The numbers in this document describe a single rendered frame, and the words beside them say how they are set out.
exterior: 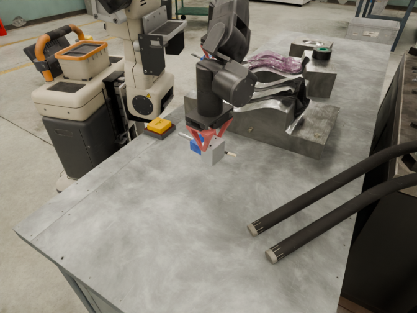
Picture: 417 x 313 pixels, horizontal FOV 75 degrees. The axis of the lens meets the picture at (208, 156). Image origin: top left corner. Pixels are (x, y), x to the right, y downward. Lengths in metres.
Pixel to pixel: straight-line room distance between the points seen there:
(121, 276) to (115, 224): 0.14
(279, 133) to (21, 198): 1.76
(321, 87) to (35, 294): 1.62
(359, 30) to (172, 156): 3.88
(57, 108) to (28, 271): 0.87
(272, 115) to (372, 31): 3.68
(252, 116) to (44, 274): 1.32
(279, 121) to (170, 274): 0.53
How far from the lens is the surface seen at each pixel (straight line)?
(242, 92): 0.50
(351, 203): 0.70
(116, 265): 0.64
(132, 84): 1.28
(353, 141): 1.03
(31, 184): 2.25
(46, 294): 1.65
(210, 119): 0.58
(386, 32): 4.47
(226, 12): 0.57
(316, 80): 1.24
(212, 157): 0.64
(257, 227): 0.64
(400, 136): 1.18
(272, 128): 0.88
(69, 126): 1.39
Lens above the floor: 1.34
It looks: 39 degrees down
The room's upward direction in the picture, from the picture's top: straight up
